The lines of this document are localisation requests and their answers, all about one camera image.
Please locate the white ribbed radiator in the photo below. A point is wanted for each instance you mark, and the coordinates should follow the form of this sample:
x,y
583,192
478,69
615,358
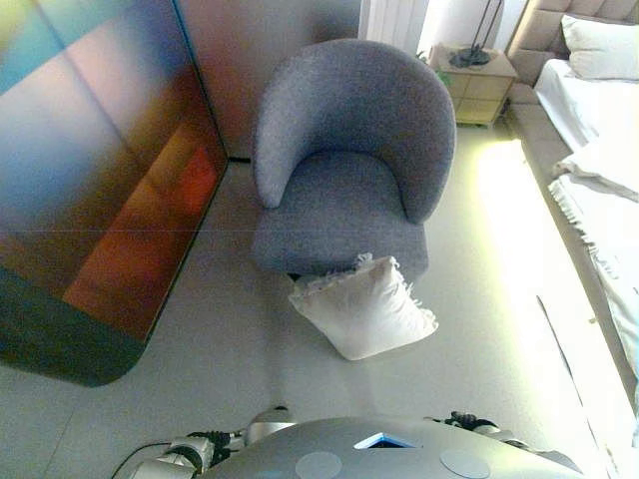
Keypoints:
x,y
389,20

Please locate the glossy reflective wardrobe cabinet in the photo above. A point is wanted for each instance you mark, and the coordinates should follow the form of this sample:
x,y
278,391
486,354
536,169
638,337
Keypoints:
x,y
100,199

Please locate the grey upholstered tub armchair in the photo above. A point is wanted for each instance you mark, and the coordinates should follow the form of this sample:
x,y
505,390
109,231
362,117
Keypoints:
x,y
349,100

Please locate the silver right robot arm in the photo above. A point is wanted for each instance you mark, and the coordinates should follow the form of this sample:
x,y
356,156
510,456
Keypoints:
x,y
486,429

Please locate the light wooden nightstand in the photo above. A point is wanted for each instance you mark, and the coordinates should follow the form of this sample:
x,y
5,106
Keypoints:
x,y
479,95

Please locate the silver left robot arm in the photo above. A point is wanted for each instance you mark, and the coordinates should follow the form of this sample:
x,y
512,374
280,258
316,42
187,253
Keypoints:
x,y
175,456

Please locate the cream fringed blanket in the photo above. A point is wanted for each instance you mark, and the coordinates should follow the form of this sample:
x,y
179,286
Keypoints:
x,y
609,234

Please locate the silver left robot leg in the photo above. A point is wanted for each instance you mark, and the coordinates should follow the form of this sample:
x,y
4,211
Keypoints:
x,y
269,429

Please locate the white bed pillow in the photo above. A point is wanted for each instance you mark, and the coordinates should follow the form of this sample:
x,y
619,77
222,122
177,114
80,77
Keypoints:
x,y
599,50

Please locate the silver robot torso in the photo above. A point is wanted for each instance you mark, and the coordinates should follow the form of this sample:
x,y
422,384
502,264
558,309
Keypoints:
x,y
389,459

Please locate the black metal lamp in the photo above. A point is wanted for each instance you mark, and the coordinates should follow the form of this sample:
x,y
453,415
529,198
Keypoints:
x,y
469,56

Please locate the white bed sheet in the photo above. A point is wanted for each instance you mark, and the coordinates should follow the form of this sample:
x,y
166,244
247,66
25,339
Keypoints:
x,y
584,105

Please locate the white fringed square cushion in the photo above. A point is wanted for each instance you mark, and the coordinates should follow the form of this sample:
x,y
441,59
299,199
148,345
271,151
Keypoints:
x,y
364,314

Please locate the beige upholstered bed frame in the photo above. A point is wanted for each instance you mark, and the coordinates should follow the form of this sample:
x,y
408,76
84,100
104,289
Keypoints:
x,y
529,45

